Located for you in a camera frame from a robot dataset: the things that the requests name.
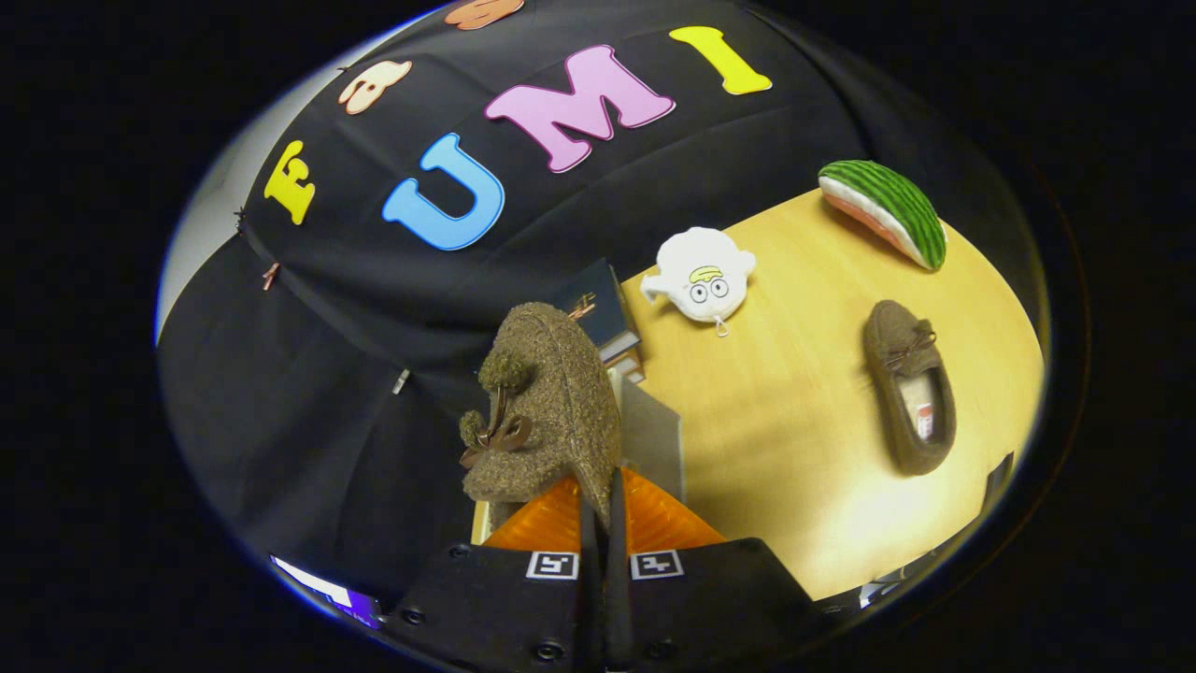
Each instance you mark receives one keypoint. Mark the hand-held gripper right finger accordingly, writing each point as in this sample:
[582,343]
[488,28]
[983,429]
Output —
[619,579]

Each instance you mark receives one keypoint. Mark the white clothes clip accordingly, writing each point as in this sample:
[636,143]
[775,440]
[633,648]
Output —
[401,380]

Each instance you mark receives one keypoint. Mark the brown fuzzy shoe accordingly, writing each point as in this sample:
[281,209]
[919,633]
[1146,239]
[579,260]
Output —
[561,393]
[892,336]

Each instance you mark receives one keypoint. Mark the pink clothes clip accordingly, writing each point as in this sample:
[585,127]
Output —
[270,276]

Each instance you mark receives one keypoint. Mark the grey fabric storage box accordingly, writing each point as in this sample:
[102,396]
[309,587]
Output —
[649,439]

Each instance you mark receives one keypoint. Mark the black hardcover book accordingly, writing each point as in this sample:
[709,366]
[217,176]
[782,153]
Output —
[598,308]

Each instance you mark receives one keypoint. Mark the brown book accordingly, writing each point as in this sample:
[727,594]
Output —
[628,363]

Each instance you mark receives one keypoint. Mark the white plush toy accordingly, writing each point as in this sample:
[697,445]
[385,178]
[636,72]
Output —
[701,276]

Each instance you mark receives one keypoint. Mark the watermelon slice plush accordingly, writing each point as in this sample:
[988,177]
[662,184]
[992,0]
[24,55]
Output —
[897,201]

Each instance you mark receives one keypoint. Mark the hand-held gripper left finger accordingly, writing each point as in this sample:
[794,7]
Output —
[589,579]

